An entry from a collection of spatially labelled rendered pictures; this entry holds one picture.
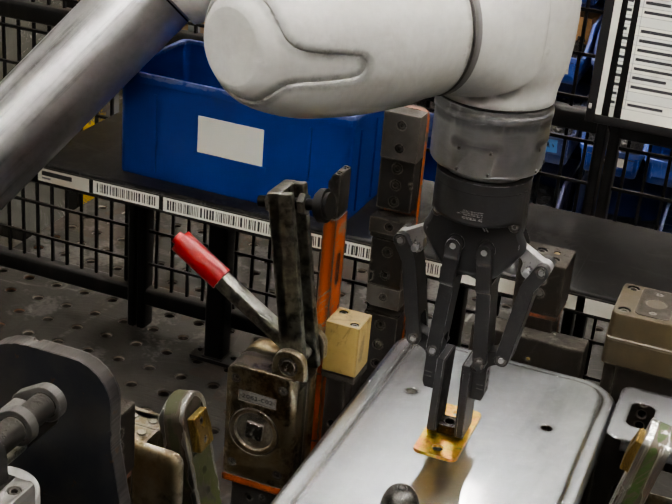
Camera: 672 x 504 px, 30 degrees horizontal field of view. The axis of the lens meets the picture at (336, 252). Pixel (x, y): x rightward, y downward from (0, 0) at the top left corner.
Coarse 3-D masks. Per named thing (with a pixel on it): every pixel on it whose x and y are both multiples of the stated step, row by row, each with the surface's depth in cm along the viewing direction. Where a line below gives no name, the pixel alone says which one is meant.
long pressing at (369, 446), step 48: (384, 384) 118; (528, 384) 121; (576, 384) 121; (336, 432) 110; (384, 432) 111; (480, 432) 112; (528, 432) 113; (576, 432) 114; (288, 480) 103; (336, 480) 104; (384, 480) 104; (432, 480) 105; (480, 480) 105; (528, 480) 106; (576, 480) 107
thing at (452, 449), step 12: (456, 408) 110; (444, 420) 107; (432, 432) 107; (444, 432) 106; (468, 432) 107; (420, 444) 105; (432, 444) 105; (444, 444) 105; (456, 444) 105; (432, 456) 104; (444, 456) 103; (456, 456) 104
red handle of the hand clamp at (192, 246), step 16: (176, 240) 110; (192, 240) 110; (192, 256) 109; (208, 256) 110; (208, 272) 109; (224, 272) 109; (224, 288) 110; (240, 288) 110; (240, 304) 110; (256, 304) 110; (256, 320) 110; (272, 320) 110; (272, 336) 110
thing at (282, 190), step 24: (288, 192) 103; (288, 216) 103; (288, 240) 104; (288, 264) 105; (312, 264) 108; (288, 288) 106; (312, 288) 108; (288, 312) 107; (312, 312) 109; (288, 336) 108; (312, 336) 110; (312, 360) 111
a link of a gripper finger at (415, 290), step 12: (396, 240) 101; (408, 240) 101; (408, 252) 101; (420, 252) 102; (408, 264) 101; (420, 264) 102; (408, 276) 102; (420, 276) 103; (408, 288) 102; (420, 288) 103; (408, 300) 103; (420, 300) 103; (408, 312) 103; (420, 312) 103; (408, 324) 103; (420, 324) 103; (408, 336) 104; (420, 336) 104
